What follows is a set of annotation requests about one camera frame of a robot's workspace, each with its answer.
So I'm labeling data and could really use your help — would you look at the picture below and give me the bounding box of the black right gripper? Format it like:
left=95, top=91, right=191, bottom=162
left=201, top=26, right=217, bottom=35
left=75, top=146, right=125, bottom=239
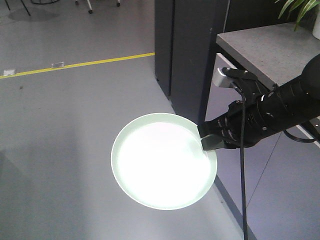
left=197, top=101, right=267, bottom=151

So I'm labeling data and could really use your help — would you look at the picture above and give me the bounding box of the pale green round plate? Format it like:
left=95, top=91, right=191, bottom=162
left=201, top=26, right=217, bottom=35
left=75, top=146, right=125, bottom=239
left=110, top=113, right=218, bottom=211

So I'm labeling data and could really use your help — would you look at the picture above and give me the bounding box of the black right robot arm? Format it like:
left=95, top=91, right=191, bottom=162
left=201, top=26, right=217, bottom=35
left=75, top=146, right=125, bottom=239
left=197, top=55, right=320, bottom=151

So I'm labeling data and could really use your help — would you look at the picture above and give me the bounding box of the dark grey pillar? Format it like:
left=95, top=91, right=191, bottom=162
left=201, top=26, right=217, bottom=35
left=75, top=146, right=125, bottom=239
left=154, top=0, right=229, bottom=124

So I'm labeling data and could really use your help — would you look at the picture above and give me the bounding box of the grey stone counter table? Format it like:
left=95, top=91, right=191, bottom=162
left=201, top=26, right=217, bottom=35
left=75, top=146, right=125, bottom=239
left=216, top=23, right=320, bottom=88

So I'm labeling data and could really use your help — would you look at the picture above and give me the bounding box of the green potted plant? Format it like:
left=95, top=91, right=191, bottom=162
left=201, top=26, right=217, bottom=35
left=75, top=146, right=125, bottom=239
left=277, top=0, right=320, bottom=32

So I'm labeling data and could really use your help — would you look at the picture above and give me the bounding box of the black camera cable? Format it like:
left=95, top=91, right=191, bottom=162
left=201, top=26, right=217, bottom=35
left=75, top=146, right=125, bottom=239
left=231, top=83, right=320, bottom=240

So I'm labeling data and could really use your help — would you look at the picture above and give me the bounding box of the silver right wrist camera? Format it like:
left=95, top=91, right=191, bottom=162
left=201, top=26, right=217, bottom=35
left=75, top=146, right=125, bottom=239
left=212, top=67, right=234, bottom=88

